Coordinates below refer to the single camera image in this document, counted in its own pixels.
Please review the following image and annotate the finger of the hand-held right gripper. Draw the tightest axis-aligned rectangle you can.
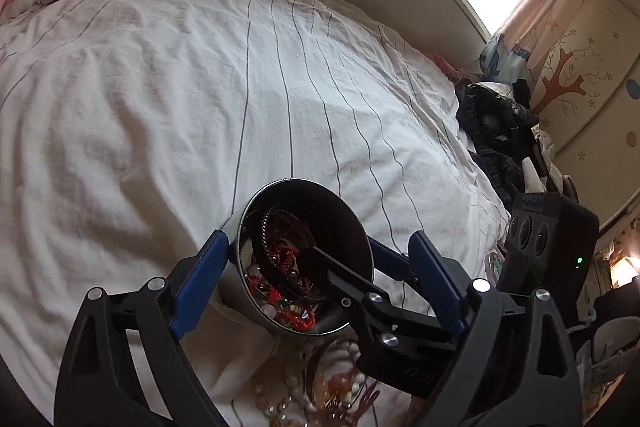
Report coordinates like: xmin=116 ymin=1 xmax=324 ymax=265
xmin=302 ymin=244 xmax=401 ymax=323
xmin=369 ymin=236 xmax=446 ymax=325

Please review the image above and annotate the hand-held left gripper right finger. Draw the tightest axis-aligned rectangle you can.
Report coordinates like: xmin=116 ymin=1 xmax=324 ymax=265
xmin=407 ymin=231 xmax=586 ymax=427

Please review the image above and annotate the dark knitted cloth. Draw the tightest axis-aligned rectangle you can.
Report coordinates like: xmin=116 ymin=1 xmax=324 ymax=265
xmin=472 ymin=142 xmax=531 ymax=208

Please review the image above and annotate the pink and blue curtain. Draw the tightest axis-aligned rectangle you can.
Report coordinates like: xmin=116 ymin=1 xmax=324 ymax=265
xmin=480 ymin=0 xmax=601 ymax=88

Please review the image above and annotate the round metal tin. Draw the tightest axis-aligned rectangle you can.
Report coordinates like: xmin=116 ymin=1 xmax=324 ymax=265
xmin=216 ymin=178 xmax=375 ymax=338

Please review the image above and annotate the black puffer jacket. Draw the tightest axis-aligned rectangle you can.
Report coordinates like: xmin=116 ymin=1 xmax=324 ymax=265
xmin=455 ymin=79 xmax=541 ymax=158

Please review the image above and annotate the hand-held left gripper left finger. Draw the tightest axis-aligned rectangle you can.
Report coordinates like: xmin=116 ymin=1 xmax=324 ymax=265
xmin=54 ymin=229 xmax=232 ymax=427

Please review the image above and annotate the white striped duvet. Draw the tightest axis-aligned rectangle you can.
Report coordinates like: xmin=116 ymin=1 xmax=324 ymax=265
xmin=0 ymin=0 xmax=511 ymax=427

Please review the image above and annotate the round printed tin lid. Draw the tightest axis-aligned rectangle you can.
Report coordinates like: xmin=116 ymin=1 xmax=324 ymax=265
xmin=487 ymin=249 xmax=511 ymax=282

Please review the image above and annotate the wardrobe with tree decoration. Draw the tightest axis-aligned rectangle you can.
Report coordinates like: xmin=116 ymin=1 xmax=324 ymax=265
xmin=530 ymin=0 xmax=640 ymax=228

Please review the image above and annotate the pile of bracelets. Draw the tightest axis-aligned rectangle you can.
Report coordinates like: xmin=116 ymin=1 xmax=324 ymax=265
xmin=242 ymin=204 xmax=381 ymax=427

